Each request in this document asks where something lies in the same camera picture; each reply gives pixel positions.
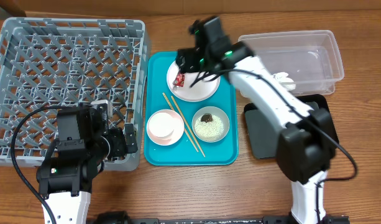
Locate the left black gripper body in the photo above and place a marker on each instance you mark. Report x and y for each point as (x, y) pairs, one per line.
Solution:
(117, 147)

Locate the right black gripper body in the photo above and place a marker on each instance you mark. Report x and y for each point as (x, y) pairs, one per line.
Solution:
(184, 61)

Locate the red snack wrapper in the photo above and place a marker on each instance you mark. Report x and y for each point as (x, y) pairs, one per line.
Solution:
(178, 81)

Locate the white cup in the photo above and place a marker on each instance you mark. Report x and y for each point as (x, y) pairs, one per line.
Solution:
(160, 125)

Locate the dark brown food lump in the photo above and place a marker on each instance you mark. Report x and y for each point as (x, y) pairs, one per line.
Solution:
(206, 118)

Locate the grey bowl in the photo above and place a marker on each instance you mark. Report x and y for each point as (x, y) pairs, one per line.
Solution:
(215, 111)

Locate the white tissue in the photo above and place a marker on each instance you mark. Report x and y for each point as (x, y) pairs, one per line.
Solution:
(285, 81)

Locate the white rice pile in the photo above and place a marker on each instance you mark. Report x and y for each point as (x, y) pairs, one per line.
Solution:
(210, 131)

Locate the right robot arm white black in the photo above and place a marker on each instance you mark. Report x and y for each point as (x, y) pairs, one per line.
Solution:
(306, 137)

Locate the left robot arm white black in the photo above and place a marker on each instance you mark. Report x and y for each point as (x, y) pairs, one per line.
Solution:
(66, 175)

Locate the large white round plate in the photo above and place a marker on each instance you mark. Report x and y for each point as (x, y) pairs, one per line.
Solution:
(202, 90)

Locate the wooden chopstick right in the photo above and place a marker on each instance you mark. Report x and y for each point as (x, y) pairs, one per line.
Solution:
(188, 126)

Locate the wooden chopstick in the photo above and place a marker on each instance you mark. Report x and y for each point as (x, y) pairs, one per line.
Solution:
(179, 124)
(188, 126)

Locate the teal plastic serving tray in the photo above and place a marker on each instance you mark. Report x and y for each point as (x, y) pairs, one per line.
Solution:
(183, 153)

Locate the small pink bowl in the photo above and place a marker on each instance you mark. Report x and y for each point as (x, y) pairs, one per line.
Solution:
(173, 138)

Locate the wooden chopstick left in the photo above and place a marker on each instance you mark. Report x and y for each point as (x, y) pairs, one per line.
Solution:
(179, 124)

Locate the black rectangular tray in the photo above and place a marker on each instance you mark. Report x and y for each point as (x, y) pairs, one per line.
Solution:
(262, 135)

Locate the grey plastic dish rack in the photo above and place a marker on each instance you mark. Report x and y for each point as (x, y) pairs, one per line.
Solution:
(46, 62)

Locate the clear plastic bin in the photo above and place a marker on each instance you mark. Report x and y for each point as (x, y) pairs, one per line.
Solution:
(310, 57)

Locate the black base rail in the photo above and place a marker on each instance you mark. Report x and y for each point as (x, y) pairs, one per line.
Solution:
(124, 218)

